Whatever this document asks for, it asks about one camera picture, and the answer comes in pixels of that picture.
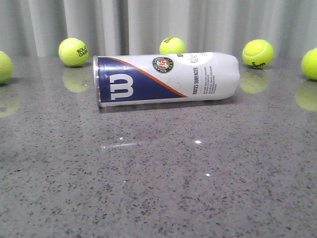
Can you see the white blue tennis can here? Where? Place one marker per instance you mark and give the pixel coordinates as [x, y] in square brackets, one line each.
[151, 79]

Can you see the centre tennis ball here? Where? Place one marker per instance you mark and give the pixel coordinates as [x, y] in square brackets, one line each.
[172, 45]

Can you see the Roland Garros tennis ball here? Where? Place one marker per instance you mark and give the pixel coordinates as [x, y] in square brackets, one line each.
[73, 52]

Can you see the Wilson tennis ball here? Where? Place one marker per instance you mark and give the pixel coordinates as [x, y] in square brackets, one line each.
[258, 53]

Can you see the far left tennis ball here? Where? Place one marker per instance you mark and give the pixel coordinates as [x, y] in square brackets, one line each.
[6, 67]

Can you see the far right tennis ball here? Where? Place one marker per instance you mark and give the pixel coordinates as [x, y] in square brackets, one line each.
[309, 64]

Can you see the grey curtain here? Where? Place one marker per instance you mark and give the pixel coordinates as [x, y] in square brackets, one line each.
[35, 28]

